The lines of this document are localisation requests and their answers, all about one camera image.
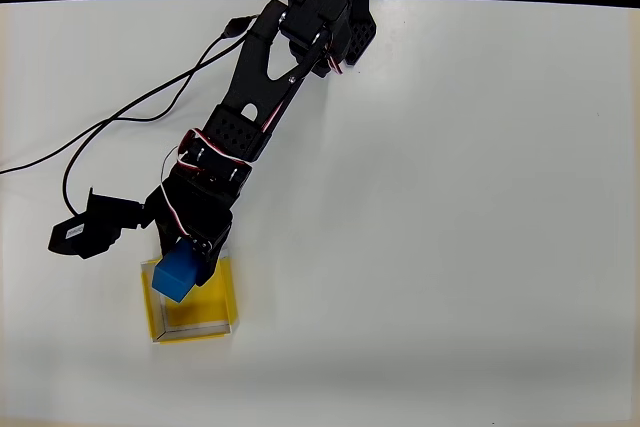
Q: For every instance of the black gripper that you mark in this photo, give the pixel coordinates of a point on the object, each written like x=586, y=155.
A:
x=214, y=228

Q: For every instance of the blue cube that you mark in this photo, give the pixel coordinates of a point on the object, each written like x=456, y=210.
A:
x=175, y=274

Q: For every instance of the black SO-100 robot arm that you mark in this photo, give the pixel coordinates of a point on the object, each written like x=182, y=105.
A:
x=260, y=82

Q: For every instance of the yellow open box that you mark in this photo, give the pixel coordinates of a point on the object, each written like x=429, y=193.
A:
x=210, y=304

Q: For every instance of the black gripper-mounted camera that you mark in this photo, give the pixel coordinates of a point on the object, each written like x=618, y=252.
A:
x=95, y=229

